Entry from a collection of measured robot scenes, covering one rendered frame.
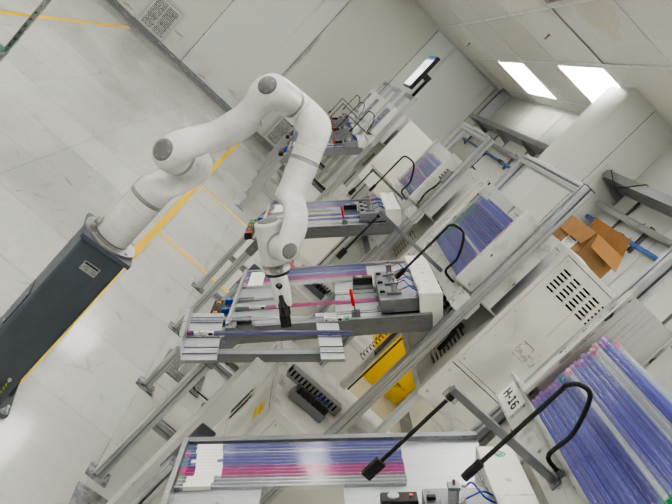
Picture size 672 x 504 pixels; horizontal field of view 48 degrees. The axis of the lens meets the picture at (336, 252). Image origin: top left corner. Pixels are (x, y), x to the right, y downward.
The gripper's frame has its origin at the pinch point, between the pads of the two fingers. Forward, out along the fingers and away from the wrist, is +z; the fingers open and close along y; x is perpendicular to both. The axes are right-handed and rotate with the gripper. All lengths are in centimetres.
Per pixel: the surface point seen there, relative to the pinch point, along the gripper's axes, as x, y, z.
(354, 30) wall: -122, 904, -33
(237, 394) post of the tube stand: 19.0, -3.1, 21.4
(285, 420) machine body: 8, 21, 48
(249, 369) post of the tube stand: 13.7, -3.1, 13.6
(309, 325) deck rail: -6.2, 22.7, 14.0
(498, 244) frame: -72, 19, -5
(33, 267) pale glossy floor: 116, 122, 7
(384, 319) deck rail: -31.8, 21.1, 15.7
